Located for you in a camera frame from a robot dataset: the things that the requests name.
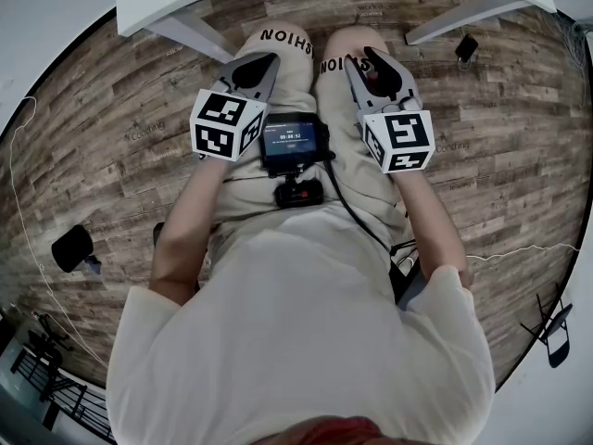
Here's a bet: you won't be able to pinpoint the black metal railing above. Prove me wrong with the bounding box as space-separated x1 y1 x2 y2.
8 350 116 445

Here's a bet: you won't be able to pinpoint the black device cable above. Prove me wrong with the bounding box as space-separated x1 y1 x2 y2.
322 152 396 255

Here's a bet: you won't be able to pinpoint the small black box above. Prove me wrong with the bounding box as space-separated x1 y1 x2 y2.
454 33 481 71

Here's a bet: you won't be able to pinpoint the person's beige shirt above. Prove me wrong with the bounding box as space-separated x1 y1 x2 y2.
106 209 497 445

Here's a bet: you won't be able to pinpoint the black screen device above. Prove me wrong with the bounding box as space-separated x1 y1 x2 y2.
258 112 332 179

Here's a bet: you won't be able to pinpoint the person's right forearm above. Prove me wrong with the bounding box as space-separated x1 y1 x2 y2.
391 169 470 290

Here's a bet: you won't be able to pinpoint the black folding chair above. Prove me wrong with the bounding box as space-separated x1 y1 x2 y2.
518 289 575 370

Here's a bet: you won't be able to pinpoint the beige printed shorts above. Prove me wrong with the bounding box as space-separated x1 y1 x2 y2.
207 29 423 268

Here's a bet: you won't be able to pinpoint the person's head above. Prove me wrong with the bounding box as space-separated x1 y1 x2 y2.
266 415 395 445

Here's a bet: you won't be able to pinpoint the black cylindrical pouch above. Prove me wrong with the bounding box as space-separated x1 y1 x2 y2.
50 223 103 276

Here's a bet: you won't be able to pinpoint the tangled grey wire bundle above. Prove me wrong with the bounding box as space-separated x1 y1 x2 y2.
552 11 593 111

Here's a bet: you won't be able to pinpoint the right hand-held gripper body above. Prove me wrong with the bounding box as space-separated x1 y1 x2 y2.
357 97 437 174

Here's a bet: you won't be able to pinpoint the person's right leg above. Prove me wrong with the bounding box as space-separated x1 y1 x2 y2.
325 25 389 62

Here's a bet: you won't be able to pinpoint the person's left forearm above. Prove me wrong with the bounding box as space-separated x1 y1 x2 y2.
147 158 233 306

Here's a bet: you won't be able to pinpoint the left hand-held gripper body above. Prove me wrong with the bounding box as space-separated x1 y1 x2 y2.
189 80 271 162

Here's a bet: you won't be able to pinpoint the long white floor cable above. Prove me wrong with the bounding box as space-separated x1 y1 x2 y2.
7 95 111 371

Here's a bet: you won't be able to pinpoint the short white floor cable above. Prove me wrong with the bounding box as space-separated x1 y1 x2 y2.
465 242 581 262

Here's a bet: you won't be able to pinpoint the black metal frame stand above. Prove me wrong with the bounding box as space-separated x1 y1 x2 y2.
25 311 75 368

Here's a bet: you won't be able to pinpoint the black clip mount red button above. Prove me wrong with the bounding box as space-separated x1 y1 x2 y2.
273 176 325 210

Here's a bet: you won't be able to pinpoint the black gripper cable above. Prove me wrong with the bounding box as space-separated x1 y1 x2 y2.
389 241 422 273

